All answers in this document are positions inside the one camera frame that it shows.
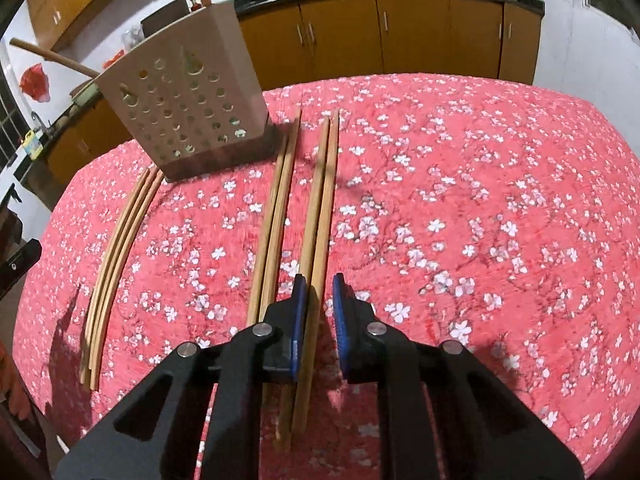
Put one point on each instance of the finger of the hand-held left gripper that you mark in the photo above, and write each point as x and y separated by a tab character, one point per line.
20	265

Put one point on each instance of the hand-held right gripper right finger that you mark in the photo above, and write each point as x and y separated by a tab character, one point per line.
340	320

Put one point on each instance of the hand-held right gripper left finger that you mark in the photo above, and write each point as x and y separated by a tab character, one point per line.
299	320

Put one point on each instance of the beige perforated utensil holder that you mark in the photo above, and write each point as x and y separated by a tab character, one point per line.
190	100

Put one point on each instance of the person's foot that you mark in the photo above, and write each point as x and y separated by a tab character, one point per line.
15	385

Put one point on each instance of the yellow bottle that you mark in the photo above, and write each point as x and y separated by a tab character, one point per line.
33	145

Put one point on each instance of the brown side cabinets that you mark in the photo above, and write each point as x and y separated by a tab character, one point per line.
85	145

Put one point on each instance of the metal faucet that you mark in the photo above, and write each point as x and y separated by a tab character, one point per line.
37	122

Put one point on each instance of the red floral tablecloth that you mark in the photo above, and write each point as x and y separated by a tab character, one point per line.
475	210

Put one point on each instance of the red plastic bag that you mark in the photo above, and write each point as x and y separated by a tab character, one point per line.
35	82

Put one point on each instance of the green bowl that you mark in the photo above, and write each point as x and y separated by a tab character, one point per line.
87	94

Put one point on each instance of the brown base kitchen cabinets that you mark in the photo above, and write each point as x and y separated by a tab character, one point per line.
410	35

